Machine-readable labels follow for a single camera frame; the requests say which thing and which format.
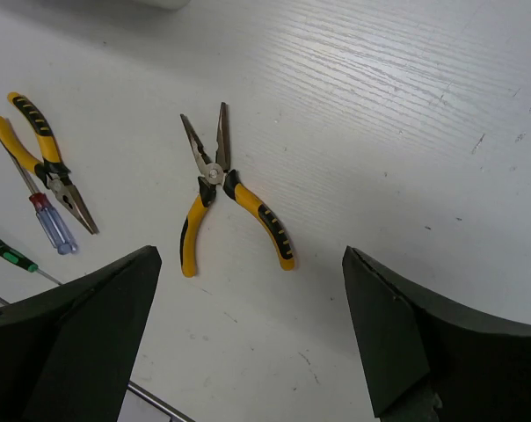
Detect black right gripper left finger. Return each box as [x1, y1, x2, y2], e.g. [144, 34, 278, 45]
[0, 246, 162, 421]

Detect blue red handled screwdriver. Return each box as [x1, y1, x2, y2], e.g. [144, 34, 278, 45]
[4, 118, 79, 256]

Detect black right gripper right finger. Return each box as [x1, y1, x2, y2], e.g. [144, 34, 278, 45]
[342, 247, 531, 421]

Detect slim black green screwdriver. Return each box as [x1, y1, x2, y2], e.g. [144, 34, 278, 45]
[0, 239, 62, 286]

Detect yellow black needle-nose pliers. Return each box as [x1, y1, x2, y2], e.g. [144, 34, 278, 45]
[179, 102, 295, 278]

